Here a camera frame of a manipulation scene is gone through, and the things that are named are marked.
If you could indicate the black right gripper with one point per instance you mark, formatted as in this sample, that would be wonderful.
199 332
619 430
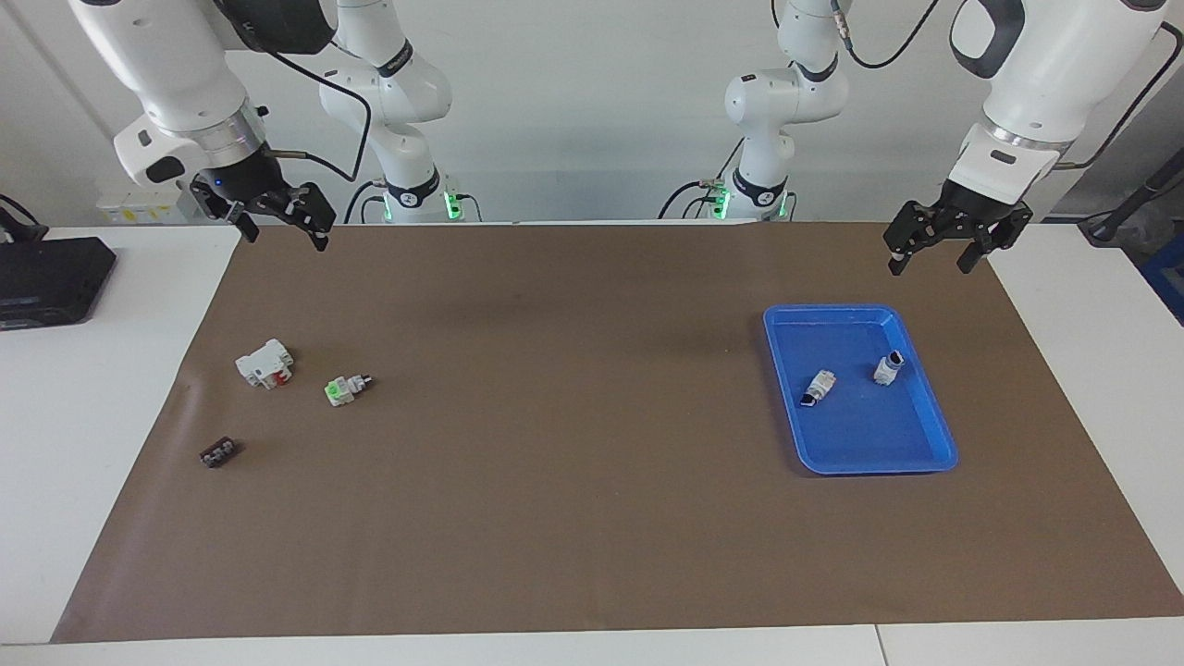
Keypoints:
245 180

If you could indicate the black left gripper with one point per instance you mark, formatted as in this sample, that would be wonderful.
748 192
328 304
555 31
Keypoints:
985 208

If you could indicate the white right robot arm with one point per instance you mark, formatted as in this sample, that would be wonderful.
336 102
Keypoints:
176 65

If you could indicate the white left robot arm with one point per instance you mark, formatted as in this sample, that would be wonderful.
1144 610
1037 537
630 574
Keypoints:
1045 65

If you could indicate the white circuit breaker red lever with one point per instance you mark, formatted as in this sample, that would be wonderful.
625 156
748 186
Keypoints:
262 363

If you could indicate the black tripod pole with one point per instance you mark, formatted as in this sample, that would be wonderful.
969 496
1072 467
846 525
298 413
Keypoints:
1142 190

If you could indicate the blue plastic tray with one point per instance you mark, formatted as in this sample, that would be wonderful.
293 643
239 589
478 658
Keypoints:
860 435

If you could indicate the blue crate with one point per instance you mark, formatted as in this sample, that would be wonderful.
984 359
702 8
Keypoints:
1167 277

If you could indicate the black box device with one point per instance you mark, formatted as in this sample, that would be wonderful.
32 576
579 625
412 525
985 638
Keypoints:
46 277

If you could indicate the small black terminal block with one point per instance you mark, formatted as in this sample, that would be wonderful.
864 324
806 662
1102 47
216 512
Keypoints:
219 453

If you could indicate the brown table mat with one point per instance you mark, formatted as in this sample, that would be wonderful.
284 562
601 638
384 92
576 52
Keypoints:
555 462

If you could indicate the white wall socket box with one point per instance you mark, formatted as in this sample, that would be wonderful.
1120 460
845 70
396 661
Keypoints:
139 208

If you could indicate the white switch with black lens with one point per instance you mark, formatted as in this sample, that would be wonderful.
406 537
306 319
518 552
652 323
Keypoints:
886 370

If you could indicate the white switch with black knob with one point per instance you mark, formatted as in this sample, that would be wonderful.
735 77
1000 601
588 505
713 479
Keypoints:
820 384

